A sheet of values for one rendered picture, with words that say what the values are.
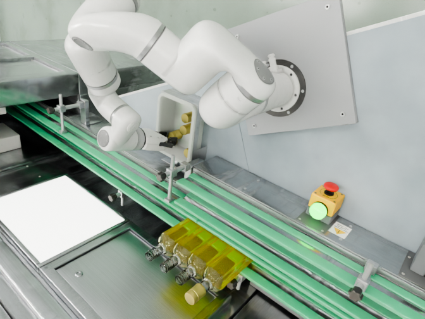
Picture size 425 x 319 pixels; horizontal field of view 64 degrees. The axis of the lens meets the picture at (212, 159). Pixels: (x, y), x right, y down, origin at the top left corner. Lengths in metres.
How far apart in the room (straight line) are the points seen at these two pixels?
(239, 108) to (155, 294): 0.62
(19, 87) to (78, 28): 1.00
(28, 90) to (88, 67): 0.87
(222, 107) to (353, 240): 0.50
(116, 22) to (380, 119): 0.64
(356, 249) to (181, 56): 0.62
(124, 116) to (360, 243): 0.71
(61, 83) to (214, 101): 1.14
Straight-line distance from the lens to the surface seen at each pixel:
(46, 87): 1.72
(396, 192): 0.97
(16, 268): 1.20
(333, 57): 0.92
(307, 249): 0.91
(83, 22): 0.69
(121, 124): 0.98
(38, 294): 1.12
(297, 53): 0.96
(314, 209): 0.95
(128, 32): 0.67
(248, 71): 0.66
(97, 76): 0.86
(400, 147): 0.94
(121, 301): 1.06
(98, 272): 1.14
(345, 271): 0.90
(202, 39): 0.64
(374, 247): 0.98
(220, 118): 0.72
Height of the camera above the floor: 1.63
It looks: 46 degrees down
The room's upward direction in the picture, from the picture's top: 114 degrees counter-clockwise
